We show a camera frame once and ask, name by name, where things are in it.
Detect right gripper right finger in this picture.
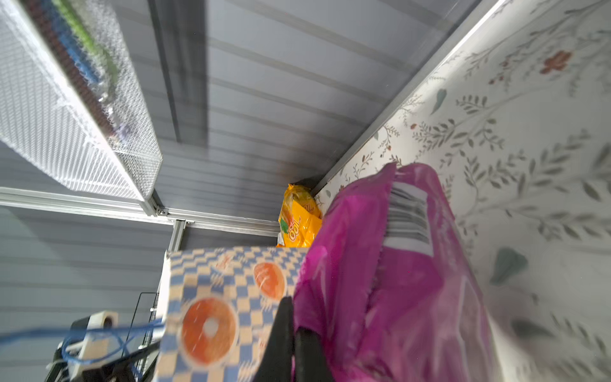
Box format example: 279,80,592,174
294,328,334,382

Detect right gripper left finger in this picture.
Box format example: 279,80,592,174
253,297,294,382

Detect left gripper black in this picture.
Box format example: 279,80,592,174
45,290,161,382

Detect blue checkered paper bag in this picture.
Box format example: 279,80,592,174
0,246,309,382

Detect magenta snack bag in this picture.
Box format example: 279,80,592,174
294,163,501,381

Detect yellow gummy bag back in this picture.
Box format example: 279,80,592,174
277,184,322,248

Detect markers in white basket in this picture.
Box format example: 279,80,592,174
21,1,121,141

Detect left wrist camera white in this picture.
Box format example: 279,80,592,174
60,310,119,381

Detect white wire mesh basket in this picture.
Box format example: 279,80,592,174
1,1,162,202

